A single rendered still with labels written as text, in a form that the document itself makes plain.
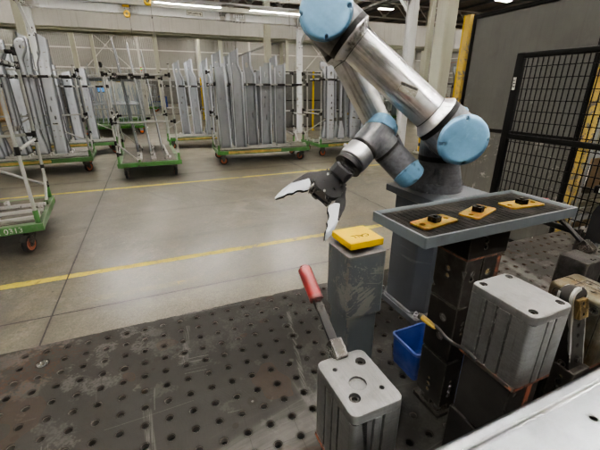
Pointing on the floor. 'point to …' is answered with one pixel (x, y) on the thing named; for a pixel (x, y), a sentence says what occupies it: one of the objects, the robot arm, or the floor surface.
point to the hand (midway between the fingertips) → (298, 220)
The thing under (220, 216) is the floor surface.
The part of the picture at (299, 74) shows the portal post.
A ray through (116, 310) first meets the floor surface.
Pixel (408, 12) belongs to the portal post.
